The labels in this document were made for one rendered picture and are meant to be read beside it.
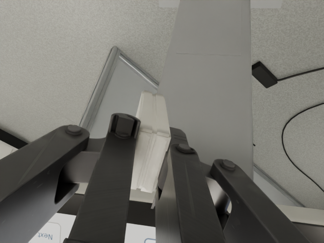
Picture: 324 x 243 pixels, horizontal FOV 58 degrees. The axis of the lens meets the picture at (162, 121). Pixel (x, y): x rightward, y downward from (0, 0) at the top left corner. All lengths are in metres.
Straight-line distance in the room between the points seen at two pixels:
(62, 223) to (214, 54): 0.40
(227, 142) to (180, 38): 0.26
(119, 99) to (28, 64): 0.64
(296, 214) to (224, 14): 0.48
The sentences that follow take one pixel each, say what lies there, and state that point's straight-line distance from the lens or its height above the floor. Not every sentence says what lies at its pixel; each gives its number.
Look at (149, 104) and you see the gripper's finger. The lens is 0.16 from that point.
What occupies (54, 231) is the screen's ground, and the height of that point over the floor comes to 0.99.
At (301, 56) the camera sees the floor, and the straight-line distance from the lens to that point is 1.40.
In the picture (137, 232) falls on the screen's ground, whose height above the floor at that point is 0.98.
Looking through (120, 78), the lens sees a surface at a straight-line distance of 1.37.
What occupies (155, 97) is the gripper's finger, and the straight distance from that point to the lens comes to 0.18.
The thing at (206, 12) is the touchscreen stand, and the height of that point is 0.48.
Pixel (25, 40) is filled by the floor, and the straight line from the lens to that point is 1.64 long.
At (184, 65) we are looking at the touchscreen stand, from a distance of 0.55.
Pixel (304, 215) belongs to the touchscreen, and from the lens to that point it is 0.30.
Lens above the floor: 1.06
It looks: 36 degrees down
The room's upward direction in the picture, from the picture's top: 168 degrees counter-clockwise
